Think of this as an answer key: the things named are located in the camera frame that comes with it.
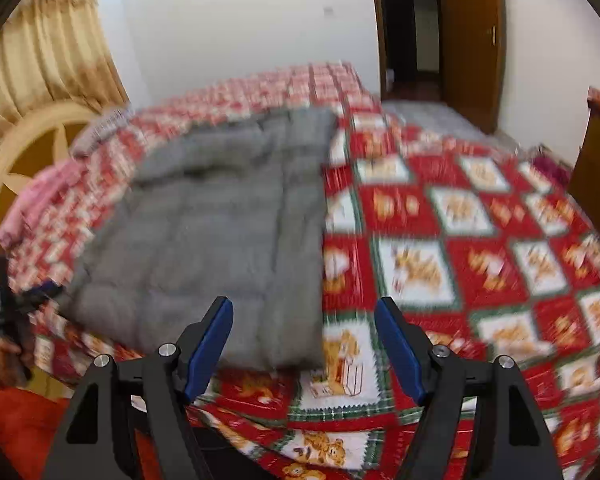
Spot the grey puffer jacket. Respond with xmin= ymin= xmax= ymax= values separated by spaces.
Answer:
xmin=58 ymin=107 xmax=337 ymax=372

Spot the clothes pile on floor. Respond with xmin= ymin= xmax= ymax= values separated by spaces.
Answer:
xmin=527 ymin=144 xmax=573 ymax=188

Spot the orange jacket sleeve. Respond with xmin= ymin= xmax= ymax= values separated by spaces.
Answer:
xmin=0 ymin=366 xmax=161 ymax=480

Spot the red patchwork bedspread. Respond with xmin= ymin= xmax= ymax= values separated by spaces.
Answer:
xmin=10 ymin=64 xmax=600 ymax=479

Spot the cream wooden headboard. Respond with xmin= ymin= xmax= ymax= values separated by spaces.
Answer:
xmin=0 ymin=101 xmax=99 ymax=252

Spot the striped pillow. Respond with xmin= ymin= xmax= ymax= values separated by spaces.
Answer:
xmin=69 ymin=106 xmax=134 ymax=158

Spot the beige patterned curtain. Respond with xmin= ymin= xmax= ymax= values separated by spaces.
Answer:
xmin=0 ymin=0 xmax=129 ymax=139

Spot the brown wooden door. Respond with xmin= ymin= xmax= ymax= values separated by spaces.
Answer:
xmin=439 ymin=0 xmax=506 ymax=134

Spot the dark door frame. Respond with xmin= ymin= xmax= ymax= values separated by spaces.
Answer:
xmin=374 ymin=0 xmax=442 ymax=102

